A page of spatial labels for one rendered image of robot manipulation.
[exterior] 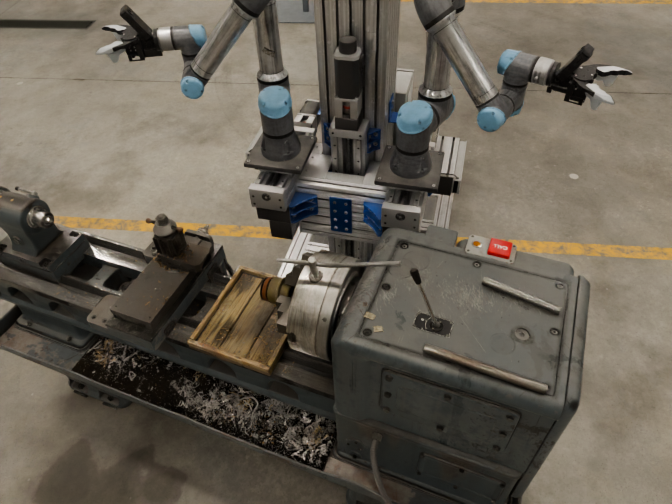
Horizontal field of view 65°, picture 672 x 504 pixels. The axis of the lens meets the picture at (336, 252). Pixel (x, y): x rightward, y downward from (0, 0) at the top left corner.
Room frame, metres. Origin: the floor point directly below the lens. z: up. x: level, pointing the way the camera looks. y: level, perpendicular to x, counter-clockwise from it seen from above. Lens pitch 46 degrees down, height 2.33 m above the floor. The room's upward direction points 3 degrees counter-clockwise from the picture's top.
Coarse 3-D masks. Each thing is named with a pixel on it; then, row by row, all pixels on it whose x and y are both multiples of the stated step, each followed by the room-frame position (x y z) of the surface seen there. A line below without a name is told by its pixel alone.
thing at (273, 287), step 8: (264, 280) 1.05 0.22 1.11; (272, 280) 1.05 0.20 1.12; (280, 280) 1.04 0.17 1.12; (264, 288) 1.03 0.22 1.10; (272, 288) 1.02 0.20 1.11; (280, 288) 1.02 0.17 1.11; (288, 288) 1.02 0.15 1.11; (264, 296) 1.01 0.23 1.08; (272, 296) 1.00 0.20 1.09; (288, 296) 1.03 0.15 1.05
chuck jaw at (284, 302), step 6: (276, 300) 0.98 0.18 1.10; (282, 300) 0.98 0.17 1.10; (288, 300) 0.98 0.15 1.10; (276, 306) 0.97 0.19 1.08; (282, 306) 0.95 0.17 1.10; (288, 306) 0.95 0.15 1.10; (282, 312) 0.93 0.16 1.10; (282, 318) 0.91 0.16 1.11; (282, 324) 0.88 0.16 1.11; (282, 330) 0.88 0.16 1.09; (288, 336) 0.86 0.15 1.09; (294, 336) 0.85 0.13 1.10; (294, 342) 0.85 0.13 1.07
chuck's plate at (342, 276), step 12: (336, 276) 0.95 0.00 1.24; (348, 276) 0.98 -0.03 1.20; (360, 276) 1.07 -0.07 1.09; (336, 288) 0.91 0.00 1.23; (324, 300) 0.88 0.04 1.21; (336, 300) 0.88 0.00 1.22; (324, 312) 0.86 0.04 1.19; (336, 312) 0.88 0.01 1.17; (324, 324) 0.83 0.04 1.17; (324, 336) 0.82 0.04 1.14; (324, 348) 0.81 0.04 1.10
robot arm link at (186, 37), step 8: (192, 24) 1.79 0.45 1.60; (176, 32) 1.75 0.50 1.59; (184, 32) 1.75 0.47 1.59; (192, 32) 1.75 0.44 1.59; (200, 32) 1.75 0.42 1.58; (176, 40) 1.73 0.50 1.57; (184, 40) 1.74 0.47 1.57; (192, 40) 1.74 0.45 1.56; (200, 40) 1.74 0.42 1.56; (176, 48) 1.74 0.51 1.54; (184, 48) 1.74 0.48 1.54; (192, 48) 1.74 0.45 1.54; (200, 48) 1.76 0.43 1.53
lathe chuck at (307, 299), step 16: (320, 256) 1.03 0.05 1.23; (336, 256) 1.04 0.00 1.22; (304, 272) 0.97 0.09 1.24; (320, 272) 0.96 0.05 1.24; (304, 288) 0.92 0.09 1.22; (320, 288) 0.91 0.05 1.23; (304, 304) 0.88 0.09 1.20; (320, 304) 0.88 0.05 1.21; (288, 320) 0.87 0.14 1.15; (304, 320) 0.85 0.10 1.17; (304, 336) 0.83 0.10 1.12; (304, 352) 0.84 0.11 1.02
